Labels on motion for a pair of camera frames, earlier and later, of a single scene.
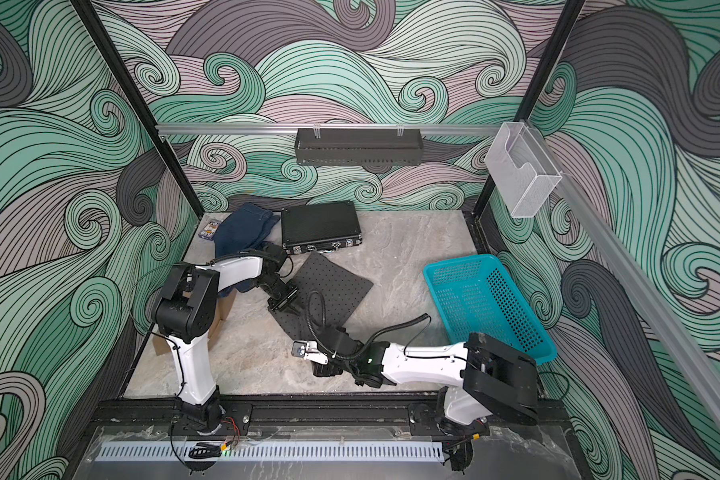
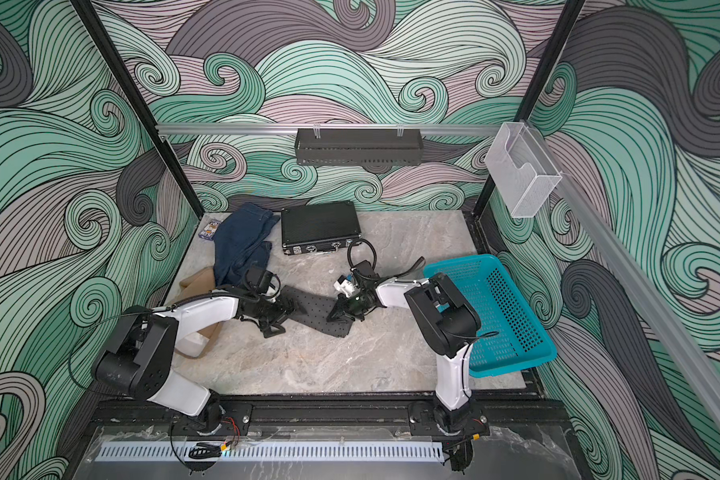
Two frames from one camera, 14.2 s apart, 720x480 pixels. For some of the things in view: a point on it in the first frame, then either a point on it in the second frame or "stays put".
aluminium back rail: (291, 129) stays put
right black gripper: (325, 370) to (342, 306)
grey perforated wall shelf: (359, 147) stays put
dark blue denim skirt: (243, 229) stays put
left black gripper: (292, 295) to (282, 311)
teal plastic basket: (478, 295) stays put
